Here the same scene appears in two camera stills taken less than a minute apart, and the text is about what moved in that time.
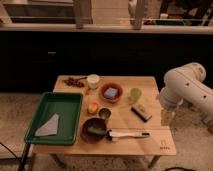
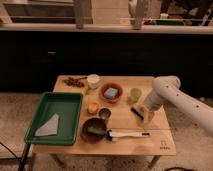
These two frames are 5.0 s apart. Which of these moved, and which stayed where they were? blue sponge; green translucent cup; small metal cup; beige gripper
Moved: beige gripper
Stayed: small metal cup; blue sponge; green translucent cup
